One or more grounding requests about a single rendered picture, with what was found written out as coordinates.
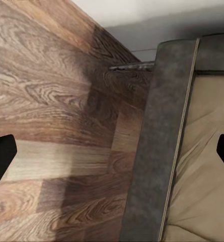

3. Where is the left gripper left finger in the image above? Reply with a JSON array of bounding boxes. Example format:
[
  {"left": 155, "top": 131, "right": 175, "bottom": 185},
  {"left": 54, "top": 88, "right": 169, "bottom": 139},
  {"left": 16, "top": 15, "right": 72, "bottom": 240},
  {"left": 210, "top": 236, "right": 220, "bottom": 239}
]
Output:
[{"left": 0, "top": 134, "right": 17, "bottom": 180}]

